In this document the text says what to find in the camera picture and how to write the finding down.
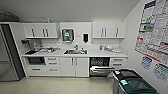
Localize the large wall notice poster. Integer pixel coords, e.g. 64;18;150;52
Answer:
134;0;168;56

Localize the black built-in microwave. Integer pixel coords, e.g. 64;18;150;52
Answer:
26;56;46;66

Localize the wide white drawer cabinet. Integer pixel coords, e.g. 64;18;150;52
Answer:
24;55;62;77

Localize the stainless steel dishwasher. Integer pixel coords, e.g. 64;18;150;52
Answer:
88;56;113;79

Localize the steel paper towel dispenser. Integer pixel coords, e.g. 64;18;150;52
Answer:
60;27;75;44

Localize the black soap dispenser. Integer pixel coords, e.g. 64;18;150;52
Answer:
82;32;91;45

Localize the chrome faucet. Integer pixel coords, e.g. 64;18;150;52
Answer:
73;43;80;51

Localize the narrow white drawer cabinet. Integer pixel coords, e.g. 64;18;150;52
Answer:
110;56;129;72

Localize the steel sink basin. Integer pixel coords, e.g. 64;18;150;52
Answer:
63;48;89;56

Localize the small white wall plate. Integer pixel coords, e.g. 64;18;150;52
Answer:
74;33;81;38

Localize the white two-door base cabinet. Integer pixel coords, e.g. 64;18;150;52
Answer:
59;56;91;78

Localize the grey clutter pile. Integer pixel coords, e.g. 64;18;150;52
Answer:
0;12;18;23

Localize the small blue wall sheet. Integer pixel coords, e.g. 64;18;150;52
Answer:
140;54;154;71

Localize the stainless steel fridge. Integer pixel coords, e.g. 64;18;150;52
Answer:
0;22;26;82

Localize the stack of white dishes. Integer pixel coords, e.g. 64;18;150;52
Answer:
103;44;115;52

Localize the light blue bottle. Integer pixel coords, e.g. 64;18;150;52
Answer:
46;16;51;24

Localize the grey bin black lid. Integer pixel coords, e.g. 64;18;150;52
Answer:
112;68;141;94

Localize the dish rack with items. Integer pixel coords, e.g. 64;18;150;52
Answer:
34;46;58;55

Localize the white wall cabinet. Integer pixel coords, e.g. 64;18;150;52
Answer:
91;21;129;40
22;22;61;40

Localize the small green wall sheet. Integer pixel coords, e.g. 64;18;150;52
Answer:
152;62;168;81

